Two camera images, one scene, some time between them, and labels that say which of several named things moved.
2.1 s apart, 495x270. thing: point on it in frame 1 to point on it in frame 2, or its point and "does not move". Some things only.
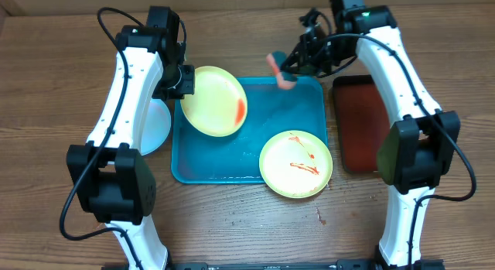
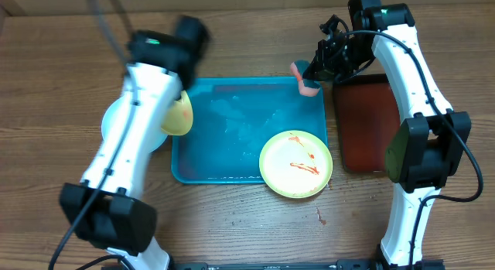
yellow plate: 218,107 to 179,117
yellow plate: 295,164 does not move
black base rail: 297,264 does not move
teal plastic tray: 233,158 does not move
